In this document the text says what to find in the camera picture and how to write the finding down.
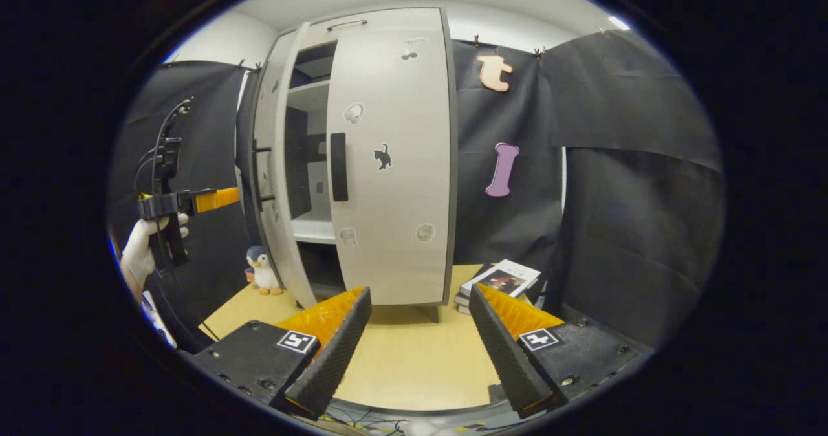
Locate penguin plush toy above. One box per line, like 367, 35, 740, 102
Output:
245, 245, 284, 296

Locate white grey cabinet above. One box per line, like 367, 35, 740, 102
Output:
249, 6, 460, 323

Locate white picture book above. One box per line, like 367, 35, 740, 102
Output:
461, 259, 541, 299

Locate black table cables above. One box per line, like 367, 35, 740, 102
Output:
323, 402, 415, 434

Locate dark book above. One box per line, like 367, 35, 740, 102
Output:
455, 292, 492, 316

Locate black bar door handle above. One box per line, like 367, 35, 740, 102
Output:
251, 140, 276, 204

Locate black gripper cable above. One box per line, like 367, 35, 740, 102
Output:
133, 96, 195, 197

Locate black flat door handle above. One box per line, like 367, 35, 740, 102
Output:
330, 132, 349, 202

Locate black backdrop cloth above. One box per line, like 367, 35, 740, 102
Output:
107, 30, 725, 353

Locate white cabinet drawer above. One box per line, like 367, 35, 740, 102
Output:
279, 7, 446, 43

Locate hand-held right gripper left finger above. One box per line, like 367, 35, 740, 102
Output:
190, 286, 373, 421

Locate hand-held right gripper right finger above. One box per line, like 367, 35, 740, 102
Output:
469, 284, 654, 420

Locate white cabinet shelf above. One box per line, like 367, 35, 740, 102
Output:
291, 213, 337, 245
287, 79, 331, 113

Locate white cabinet door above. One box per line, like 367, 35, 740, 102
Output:
251, 22, 318, 309
325, 8, 459, 306

